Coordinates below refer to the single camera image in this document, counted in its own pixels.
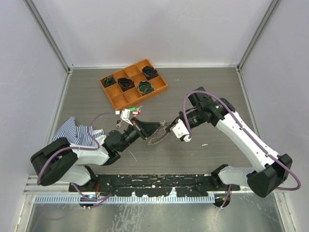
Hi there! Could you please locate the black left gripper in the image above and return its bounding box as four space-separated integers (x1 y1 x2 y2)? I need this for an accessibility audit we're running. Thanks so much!
118 116 159 152

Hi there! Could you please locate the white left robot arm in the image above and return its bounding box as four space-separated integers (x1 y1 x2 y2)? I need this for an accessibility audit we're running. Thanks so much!
30 117 160 191

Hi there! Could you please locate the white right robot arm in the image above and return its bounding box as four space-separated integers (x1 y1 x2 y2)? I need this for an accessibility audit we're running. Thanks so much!
166 87 293 198

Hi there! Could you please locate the key with red tag left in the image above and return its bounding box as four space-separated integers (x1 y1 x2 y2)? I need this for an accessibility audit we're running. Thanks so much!
131 111 140 116

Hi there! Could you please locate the black key fob key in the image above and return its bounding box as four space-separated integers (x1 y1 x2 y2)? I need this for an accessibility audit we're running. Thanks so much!
116 119 123 128

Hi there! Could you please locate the blue yellow rolled tie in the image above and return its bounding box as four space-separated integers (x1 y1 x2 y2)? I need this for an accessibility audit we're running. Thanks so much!
137 81 154 96

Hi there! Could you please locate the orange compartment tray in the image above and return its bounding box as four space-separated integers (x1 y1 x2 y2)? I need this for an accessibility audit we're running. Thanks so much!
99 59 168 110

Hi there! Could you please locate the dark rolled tie far left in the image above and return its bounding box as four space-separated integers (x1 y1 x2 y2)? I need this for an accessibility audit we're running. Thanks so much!
101 75 115 88

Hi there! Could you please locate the blue striped cloth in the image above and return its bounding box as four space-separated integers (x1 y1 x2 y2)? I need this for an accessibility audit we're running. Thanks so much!
52 117 106 146

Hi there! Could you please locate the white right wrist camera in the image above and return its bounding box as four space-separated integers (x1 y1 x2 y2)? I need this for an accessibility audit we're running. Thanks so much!
171 119 191 143

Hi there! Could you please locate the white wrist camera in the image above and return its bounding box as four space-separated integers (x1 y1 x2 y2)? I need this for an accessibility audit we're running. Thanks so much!
171 119 191 143
120 108 133 125

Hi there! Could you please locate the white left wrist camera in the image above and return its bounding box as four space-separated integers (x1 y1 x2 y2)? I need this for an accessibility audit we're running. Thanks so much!
120 108 133 125

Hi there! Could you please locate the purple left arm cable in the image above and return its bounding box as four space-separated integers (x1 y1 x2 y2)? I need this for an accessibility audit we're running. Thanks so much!
36 110 121 186

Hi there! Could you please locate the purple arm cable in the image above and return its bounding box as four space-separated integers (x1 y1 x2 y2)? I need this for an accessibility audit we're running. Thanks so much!
182 89 302 208
36 110 121 186

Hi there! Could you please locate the black mounting base plate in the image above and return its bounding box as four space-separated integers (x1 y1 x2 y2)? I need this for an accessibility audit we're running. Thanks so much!
78 174 228 197

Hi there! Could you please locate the slotted cable duct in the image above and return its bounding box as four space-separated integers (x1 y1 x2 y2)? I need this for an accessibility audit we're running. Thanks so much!
34 192 215 204

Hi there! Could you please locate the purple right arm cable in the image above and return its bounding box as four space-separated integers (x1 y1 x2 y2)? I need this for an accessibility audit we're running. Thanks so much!
182 89 302 208

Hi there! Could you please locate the left aluminium frame post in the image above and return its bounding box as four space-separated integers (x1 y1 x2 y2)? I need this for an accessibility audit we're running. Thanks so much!
23 0 74 73

